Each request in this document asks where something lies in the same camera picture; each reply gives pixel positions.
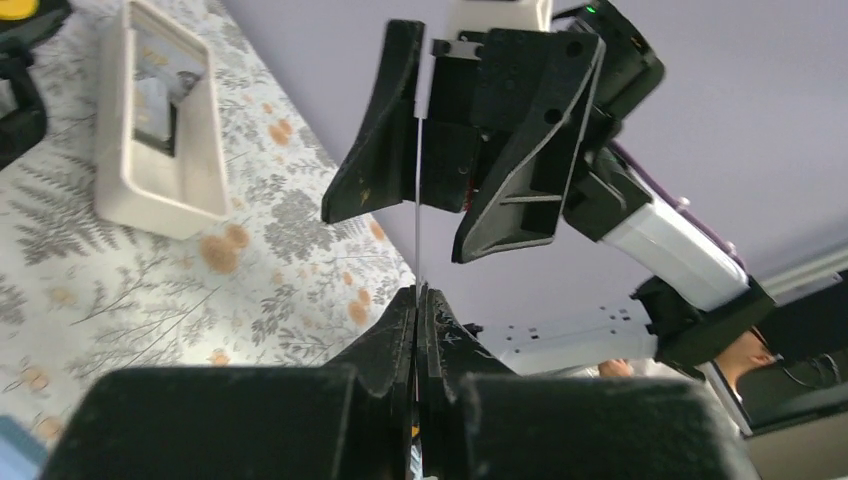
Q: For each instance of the black VIP card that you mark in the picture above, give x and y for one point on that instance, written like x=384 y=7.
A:
x=416 y=450

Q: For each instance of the blue leather card holder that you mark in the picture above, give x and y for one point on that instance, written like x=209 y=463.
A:
x=22 y=455

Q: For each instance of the person in background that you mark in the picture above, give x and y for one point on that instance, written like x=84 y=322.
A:
x=729 y=361

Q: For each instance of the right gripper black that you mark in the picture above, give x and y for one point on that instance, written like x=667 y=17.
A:
x=507 y=113

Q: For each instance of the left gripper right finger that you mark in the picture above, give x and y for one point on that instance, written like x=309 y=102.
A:
x=479 y=420

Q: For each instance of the silver VIP card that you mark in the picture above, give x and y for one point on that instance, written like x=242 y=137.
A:
x=166 y=70

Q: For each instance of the white plastic card tray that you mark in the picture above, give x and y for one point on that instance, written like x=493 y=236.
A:
x=175 y=195

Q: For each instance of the yellow round chip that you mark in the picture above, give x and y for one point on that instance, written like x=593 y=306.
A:
x=17 y=10

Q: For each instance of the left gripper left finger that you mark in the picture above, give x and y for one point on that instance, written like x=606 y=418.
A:
x=347 y=419

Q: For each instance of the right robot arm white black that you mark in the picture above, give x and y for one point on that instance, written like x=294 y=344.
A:
x=699 y=297

